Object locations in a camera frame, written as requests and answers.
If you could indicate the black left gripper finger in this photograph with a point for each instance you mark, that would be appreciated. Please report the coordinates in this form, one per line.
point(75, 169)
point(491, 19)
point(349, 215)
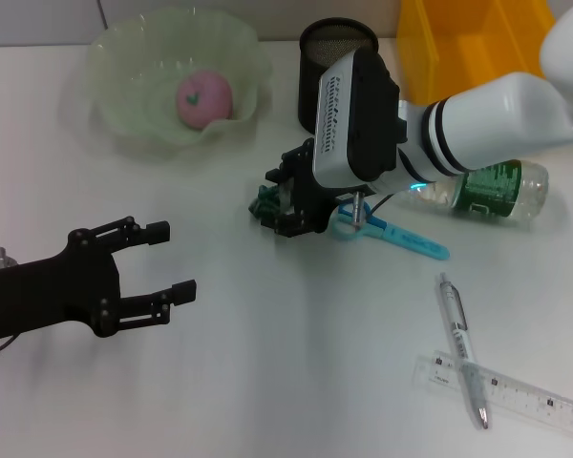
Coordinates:
point(157, 233)
point(184, 292)

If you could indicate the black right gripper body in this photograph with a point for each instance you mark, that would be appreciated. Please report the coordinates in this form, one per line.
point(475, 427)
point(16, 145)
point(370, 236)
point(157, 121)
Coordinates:
point(310, 200)

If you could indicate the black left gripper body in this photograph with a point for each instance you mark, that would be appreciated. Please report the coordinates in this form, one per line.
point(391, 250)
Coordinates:
point(52, 291)

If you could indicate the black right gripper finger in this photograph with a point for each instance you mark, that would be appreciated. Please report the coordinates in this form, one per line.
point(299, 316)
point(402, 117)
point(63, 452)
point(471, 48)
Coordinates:
point(281, 175)
point(286, 224)

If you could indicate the green plastic wrapper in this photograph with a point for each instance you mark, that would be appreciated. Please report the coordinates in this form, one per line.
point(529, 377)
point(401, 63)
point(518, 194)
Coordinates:
point(267, 200)

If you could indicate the pink toy peach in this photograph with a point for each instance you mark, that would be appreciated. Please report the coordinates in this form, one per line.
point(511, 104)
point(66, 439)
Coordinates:
point(203, 97)

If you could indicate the clear green-label water bottle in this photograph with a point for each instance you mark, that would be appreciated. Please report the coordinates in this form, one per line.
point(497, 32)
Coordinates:
point(496, 191)

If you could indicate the blue scissors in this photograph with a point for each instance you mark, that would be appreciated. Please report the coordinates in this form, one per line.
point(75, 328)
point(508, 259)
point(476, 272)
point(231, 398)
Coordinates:
point(410, 241)

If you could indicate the black mesh pen cup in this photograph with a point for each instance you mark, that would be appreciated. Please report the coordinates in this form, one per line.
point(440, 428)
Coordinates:
point(315, 57)

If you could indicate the translucent green fruit plate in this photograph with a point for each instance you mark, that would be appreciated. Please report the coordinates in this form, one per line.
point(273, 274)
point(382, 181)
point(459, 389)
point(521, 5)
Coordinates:
point(133, 95)

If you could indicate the clear silver ballpoint pen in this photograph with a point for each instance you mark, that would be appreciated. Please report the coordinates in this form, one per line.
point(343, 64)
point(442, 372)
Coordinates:
point(458, 329)

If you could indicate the clear plastic ruler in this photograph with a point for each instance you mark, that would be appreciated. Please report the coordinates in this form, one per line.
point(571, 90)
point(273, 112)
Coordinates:
point(530, 398)

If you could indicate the yellow plastic bin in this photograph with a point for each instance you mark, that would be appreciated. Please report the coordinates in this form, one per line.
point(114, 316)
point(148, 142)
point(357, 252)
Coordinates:
point(458, 47)

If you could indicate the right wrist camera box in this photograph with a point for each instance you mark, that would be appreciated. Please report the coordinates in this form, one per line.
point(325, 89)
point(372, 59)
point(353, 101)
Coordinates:
point(339, 119)

